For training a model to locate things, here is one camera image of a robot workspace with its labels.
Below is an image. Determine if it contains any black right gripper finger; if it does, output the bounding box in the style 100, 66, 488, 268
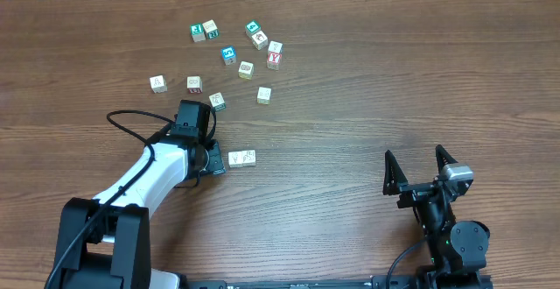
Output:
435, 144, 458, 176
382, 150, 408, 195

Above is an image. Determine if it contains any wooden letter A block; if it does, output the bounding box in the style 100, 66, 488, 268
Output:
227, 152, 243, 168

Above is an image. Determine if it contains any wooden block with drawing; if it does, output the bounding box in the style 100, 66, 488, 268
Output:
241, 150, 256, 166

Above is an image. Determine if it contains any plain wooden block yellow edge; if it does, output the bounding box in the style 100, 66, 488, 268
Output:
268, 40, 284, 53

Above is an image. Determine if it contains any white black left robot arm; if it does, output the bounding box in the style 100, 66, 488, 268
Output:
45, 100, 225, 288

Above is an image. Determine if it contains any wooden block red side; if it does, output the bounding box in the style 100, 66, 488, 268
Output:
186, 76, 203, 94

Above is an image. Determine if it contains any wooden block lower yellow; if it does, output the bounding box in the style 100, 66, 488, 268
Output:
256, 87, 272, 105

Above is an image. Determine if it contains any wooden block far left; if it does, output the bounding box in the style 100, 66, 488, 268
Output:
150, 74, 168, 93

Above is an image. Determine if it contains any wooden block yellow pattern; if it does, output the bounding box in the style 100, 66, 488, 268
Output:
238, 61, 255, 80

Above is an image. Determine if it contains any blue number five block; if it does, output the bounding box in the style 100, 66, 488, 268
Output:
220, 46, 237, 66

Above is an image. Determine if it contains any red letter Y block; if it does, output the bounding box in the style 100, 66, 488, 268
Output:
267, 52, 283, 70

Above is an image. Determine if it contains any wooden block beside four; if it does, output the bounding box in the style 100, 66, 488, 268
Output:
251, 31, 269, 50

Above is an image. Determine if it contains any green letter block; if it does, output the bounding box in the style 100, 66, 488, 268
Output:
190, 24, 206, 42

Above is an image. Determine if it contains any wooden block dark green side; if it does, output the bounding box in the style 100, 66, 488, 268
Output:
202, 19, 220, 39

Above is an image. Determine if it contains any green number four block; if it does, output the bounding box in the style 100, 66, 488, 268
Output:
245, 20, 261, 38

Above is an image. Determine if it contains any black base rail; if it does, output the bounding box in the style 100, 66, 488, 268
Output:
174, 273, 494, 289

